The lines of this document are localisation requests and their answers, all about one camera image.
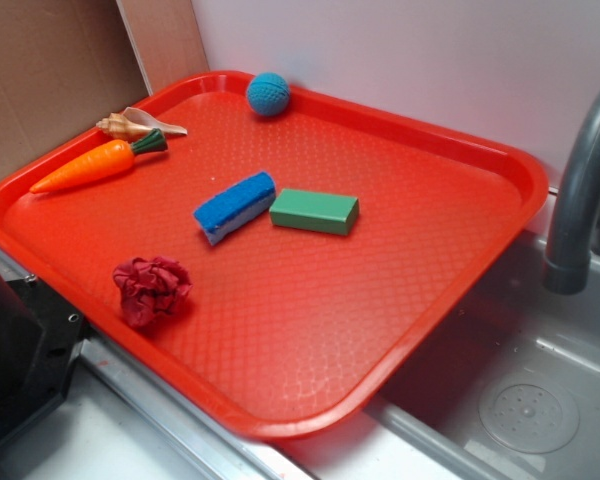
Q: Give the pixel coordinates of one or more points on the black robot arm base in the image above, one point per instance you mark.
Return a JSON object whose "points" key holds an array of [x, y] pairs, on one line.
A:
{"points": [[40, 334]]}

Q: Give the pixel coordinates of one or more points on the blue sponge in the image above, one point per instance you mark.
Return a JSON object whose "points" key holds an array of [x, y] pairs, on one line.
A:
{"points": [[236, 206]]}

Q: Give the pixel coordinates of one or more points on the red plastic tray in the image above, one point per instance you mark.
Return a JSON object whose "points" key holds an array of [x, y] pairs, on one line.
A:
{"points": [[284, 332]]}

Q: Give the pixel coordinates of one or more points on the green rectangular block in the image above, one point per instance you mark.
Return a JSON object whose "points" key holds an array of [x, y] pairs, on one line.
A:
{"points": [[315, 211]]}

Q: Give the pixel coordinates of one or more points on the blue textured ball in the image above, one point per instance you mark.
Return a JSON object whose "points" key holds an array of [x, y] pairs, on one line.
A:
{"points": [[268, 94]]}

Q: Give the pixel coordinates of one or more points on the crumpled red cloth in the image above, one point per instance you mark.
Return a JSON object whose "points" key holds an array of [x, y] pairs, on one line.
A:
{"points": [[150, 288]]}

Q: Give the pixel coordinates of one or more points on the orange toy carrot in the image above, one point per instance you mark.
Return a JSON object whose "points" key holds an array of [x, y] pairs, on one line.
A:
{"points": [[107, 160]]}

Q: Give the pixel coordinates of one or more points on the beige seashell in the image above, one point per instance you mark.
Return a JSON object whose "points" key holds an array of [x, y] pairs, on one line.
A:
{"points": [[133, 124]]}

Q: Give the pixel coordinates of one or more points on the grey faucet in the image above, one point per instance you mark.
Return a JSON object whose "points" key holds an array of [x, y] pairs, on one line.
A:
{"points": [[574, 233]]}

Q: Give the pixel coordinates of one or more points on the grey toy sink basin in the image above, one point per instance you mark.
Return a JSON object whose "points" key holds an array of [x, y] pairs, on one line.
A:
{"points": [[507, 387]]}

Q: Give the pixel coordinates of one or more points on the brown cardboard panel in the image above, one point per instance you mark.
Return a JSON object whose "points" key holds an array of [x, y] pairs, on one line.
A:
{"points": [[66, 64]]}

